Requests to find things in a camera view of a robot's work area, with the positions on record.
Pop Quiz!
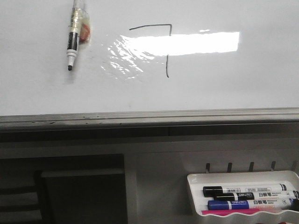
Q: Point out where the black whiteboard marker with tape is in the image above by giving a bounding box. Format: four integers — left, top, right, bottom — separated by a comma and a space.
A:
66, 0, 91, 71

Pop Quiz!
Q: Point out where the white whiteboard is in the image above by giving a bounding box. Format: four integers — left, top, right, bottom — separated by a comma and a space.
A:
0, 0, 299, 115

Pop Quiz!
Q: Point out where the white plastic marker tray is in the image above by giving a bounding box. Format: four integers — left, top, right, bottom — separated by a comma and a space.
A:
187, 171, 299, 224

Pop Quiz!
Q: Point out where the black capped marker top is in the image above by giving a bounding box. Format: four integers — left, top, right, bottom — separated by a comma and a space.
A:
203, 183, 291, 197

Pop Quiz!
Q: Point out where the black capped marker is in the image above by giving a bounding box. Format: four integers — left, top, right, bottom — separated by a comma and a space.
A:
203, 183, 291, 197
214, 190, 299, 201

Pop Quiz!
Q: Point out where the dark cabinet panel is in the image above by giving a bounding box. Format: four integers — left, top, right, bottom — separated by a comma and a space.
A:
34, 168, 128, 224

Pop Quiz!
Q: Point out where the pink eraser strip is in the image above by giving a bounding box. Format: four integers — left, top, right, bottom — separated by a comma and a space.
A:
201, 209, 282, 216

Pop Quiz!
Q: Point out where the blue capped marker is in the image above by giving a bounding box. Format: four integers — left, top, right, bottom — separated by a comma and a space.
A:
207, 198, 294, 210

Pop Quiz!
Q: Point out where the black capped marker middle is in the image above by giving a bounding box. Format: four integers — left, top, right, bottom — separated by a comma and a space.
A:
214, 190, 299, 201

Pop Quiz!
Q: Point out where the grey whiteboard frame ledge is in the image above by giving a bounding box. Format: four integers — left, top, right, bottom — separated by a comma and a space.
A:
0, 107, 299, 133

